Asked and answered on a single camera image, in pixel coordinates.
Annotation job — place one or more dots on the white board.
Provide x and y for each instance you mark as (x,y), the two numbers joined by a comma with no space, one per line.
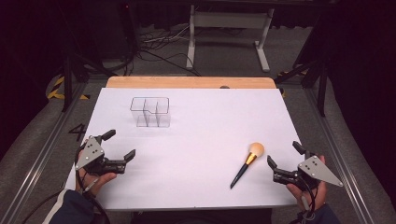
(199,140)

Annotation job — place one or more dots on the white metal stand frame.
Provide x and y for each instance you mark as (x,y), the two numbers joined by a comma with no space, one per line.
(229,20)

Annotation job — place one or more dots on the black tower case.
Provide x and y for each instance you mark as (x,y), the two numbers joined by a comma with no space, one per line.
(129,31)

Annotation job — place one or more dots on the black tripod stand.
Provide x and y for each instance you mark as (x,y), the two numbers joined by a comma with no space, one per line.
(68,81)
(322,90)

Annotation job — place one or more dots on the clear plastic divided organizer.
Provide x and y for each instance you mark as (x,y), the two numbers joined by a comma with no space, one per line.
(146,115)

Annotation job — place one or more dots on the person's dark lap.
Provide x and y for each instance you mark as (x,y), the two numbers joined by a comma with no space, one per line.
(202,217)

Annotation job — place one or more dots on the aluminium floor rail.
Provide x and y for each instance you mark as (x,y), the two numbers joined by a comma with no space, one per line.
(37,161)
(339,161)

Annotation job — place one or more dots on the person's left hand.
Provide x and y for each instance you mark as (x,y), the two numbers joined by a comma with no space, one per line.
(100,182)

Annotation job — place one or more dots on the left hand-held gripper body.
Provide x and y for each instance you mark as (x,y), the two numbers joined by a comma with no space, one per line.
(90,152)

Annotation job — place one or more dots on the person's right hand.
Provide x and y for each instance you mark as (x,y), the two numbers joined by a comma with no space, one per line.
(320,193)

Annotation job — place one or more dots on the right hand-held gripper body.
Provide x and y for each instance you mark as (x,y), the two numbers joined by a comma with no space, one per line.
(317,169)

